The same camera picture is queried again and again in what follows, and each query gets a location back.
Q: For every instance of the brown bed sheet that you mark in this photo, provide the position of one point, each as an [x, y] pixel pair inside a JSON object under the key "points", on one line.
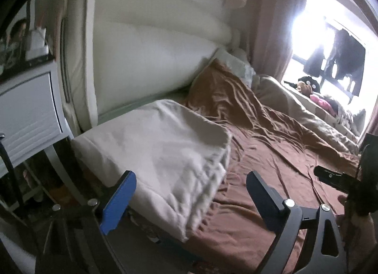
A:
{"points": [[232, 237]]}

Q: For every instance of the light blue pillow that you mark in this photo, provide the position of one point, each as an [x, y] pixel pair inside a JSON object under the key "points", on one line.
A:
{"points": [[238, 67]]}

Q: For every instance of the black plush toy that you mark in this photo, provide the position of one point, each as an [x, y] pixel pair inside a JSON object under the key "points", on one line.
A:
{"points": [[307, 86]]}

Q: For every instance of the white left nightstand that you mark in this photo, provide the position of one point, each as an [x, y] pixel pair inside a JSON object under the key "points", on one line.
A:
{"points": [[32, 116]]}

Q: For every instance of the pink left curtain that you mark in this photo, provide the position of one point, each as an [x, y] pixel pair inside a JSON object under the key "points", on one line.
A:
{"points": [[266, 33]]}

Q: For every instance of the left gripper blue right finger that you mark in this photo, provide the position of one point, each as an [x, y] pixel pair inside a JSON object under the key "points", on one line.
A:
{"points": [[322, 250]]}

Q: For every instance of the pink cushion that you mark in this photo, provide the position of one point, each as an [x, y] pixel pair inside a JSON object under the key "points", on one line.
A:
{"points": [[323, 104]]}

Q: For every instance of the dark hanging clothes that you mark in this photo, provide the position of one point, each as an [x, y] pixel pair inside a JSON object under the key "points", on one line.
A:
{"points": [[346, 60]]}

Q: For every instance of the beige duvet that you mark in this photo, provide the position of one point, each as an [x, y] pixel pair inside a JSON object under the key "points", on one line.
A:
{"points": [[274, 95]]}

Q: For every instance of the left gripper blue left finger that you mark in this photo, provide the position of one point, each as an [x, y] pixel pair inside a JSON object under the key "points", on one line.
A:
{"points": [[76, 240]]}

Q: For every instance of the white padded headboard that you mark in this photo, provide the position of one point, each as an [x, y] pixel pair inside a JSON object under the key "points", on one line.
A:
{"points": [[119, 53]]}

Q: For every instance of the clothes pile on windowsill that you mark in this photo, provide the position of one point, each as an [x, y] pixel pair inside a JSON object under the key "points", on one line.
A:
{"points": [[353, 122]]}

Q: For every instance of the beige zip jacket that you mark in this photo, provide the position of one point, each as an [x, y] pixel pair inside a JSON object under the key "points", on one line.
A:
{"points": [[179, 157]]}

